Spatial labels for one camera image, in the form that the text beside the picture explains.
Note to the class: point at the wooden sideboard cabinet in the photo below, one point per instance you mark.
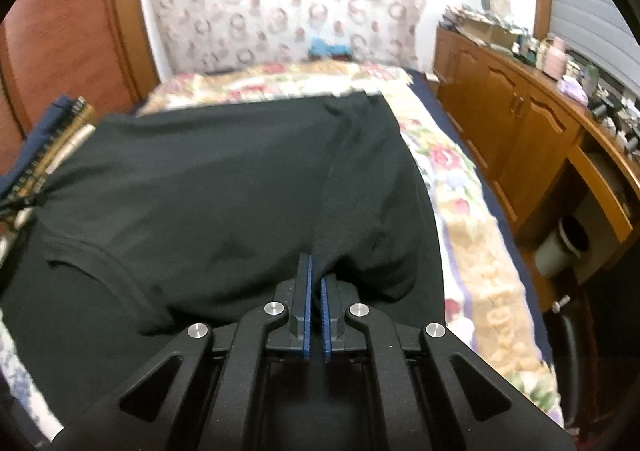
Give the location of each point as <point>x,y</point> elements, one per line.
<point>520,121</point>

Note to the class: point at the black chair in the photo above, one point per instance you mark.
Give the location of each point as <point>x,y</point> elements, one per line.
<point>575,371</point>

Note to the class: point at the white blue-flowered sheet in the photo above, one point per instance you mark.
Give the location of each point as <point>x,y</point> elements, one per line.
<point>25,381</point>

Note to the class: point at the light blue cloth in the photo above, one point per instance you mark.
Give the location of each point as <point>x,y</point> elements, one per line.
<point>325,47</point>

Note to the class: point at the pink bottle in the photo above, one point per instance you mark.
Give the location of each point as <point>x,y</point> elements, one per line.
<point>554,58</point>

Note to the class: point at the cluster of small bottles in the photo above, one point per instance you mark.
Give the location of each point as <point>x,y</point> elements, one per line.
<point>592,76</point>

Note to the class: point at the grey window blind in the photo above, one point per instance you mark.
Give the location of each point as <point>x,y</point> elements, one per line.
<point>595,16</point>

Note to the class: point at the wooden louvered wardrobe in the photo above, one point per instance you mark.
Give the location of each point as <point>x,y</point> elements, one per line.
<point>65,31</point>

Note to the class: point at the purple pouch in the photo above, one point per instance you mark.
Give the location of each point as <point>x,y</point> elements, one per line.
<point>574,88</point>

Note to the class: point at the cardboard box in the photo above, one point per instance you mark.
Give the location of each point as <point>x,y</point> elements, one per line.
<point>492,33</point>

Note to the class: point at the navy bed sheet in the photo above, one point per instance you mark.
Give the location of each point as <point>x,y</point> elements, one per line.
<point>467,156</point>

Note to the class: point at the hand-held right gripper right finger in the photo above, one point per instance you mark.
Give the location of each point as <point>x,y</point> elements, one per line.
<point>326,321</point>

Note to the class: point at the black t-shirt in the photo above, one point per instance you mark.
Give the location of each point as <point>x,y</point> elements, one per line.
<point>200,191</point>

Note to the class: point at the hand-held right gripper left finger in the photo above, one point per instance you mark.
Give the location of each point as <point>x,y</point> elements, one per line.
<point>305,306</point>

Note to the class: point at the floral bedspread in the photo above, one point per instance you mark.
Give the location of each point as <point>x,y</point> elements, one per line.
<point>475,256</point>

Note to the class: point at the grey waste bin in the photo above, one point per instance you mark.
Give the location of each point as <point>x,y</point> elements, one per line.
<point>555,251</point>

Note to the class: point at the small black tripod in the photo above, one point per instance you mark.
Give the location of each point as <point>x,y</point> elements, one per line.
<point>604,107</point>

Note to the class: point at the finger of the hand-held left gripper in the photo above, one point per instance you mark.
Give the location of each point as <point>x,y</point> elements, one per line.
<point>22,203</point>

